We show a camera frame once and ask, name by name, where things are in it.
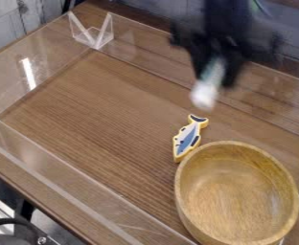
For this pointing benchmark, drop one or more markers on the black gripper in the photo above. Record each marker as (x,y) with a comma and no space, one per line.
(228,21)

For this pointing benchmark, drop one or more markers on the green white marker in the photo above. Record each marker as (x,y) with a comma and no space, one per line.
(208,85)

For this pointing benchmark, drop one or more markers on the brown wooden bowl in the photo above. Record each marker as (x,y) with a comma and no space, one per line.
(236,195)

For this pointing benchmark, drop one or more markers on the yellow blue fish toy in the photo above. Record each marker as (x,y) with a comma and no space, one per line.
(188,138)

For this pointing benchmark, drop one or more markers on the clear acrylic corner bracket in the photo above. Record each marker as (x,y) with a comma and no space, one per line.
(94,37)

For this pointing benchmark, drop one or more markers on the clear acrylic front wall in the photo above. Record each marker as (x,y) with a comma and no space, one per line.
(94,211)

